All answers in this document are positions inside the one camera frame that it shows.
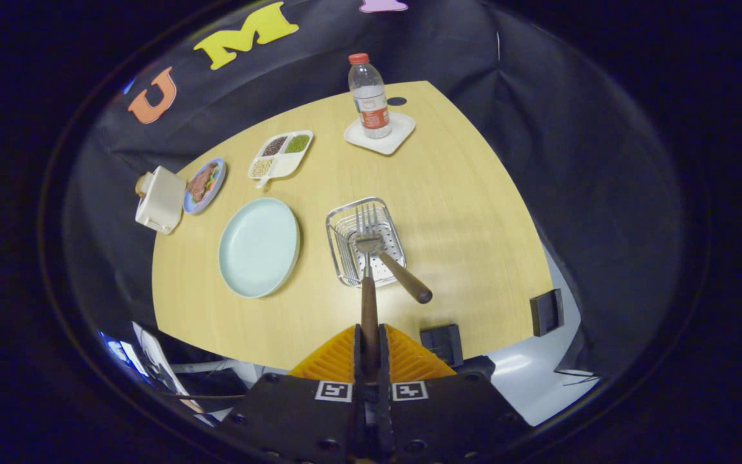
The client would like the cream toaster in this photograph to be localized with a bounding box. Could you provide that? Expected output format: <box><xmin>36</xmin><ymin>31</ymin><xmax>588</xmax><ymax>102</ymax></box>
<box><xmin>135</xmin><ymin>166</ymin><xmax>187</xmax><ymax>235</ymax></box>

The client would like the black box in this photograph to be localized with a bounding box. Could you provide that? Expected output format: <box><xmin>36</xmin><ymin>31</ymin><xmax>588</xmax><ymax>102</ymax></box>
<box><xmin>420</xmin><ymin>324</ymin><xmax>464</xmax><ymax>368</ymax></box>
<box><xmin>530</xmin><ymin>288</ymin><xmax>564</xmax><ymax>337</ymax></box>

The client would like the small blue plate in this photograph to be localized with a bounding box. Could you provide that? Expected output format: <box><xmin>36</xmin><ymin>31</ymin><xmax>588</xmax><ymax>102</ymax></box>
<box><xmin>182</xmin><ymin>157</ymin><xmax>227</xmax><ymax>215</ymax></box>

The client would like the clear red capped water bottle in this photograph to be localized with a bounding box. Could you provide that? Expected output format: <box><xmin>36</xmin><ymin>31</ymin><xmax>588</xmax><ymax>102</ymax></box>
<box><xmin>348</xmin><ymin>53</ymin><xmax>393</xmax><ymax>139</ymax></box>

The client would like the black backdrop cloth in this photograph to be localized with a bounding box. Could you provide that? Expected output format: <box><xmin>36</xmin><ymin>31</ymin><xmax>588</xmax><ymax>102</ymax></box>
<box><xmin>65</xmin><ymin>0</ymin><xmax>684</xmax><ymax>387</ymax></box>

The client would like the metal wire basket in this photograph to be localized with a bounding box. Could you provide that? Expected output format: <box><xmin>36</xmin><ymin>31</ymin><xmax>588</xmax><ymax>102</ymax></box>
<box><xmin>326</xmin><ymin>197</ymin><xmax>407</xmax><ymax>289</ymax></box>

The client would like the wooden handled metal spoon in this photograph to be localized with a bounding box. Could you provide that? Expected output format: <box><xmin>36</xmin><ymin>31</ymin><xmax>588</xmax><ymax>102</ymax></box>
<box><xmin>353</xmin><ymin>233</ymin><xmax>433</xmax><ymax>305</ymax></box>

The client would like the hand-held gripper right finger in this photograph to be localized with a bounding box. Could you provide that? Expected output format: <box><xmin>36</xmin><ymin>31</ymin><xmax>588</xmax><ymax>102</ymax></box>
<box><xmin>371</xmin><ymin>324</ymin><xmax>533</xmax><ymax>464</ymax></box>

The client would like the white square coaster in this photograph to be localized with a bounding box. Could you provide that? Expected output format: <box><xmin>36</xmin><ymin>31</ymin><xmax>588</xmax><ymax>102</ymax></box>
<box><xmin>344</xmin><ymin>111</ymin><xmax>416</xmax><ymax>156</ymax></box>

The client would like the meat with salad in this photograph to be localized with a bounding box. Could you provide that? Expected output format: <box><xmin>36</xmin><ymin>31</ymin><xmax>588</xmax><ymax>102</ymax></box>
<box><xmin>187</xmin><ymin>162</ymin><xmax>219</xmax><ymax>202</ymax></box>

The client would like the pale green plate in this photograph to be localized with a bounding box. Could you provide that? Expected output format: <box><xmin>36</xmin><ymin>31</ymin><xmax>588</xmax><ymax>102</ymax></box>
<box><xmin>218</xmin><ymin>197</ymin><xmax>301</xmax><ymax>299</ymax></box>

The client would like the white divided tray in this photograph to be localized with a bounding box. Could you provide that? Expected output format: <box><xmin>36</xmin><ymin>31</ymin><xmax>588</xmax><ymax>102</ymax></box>
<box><xmin>247</xmin><ymin>130</ymin><xmax>314</xmax><ymax>186</ymax></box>

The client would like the wooden handled metal fork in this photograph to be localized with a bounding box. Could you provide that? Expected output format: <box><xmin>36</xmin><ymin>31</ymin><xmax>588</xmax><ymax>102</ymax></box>
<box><xmin>353</xmin><ymin>203</ymin><xmax>381</xmax><ymax>378</ymax></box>

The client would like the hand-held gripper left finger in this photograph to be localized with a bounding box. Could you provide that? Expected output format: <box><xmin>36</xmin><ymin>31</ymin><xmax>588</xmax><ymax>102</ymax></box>
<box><xmin>213</xmin><ymin>324</ymin><xmax>372</xmax><ymax>464</ymax></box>

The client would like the lit screen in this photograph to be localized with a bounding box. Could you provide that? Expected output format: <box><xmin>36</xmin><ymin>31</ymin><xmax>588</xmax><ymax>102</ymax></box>
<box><xmin>104</xmin><ymin>332</ymin><xmax>149</xmax><ymax>378</ymax></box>

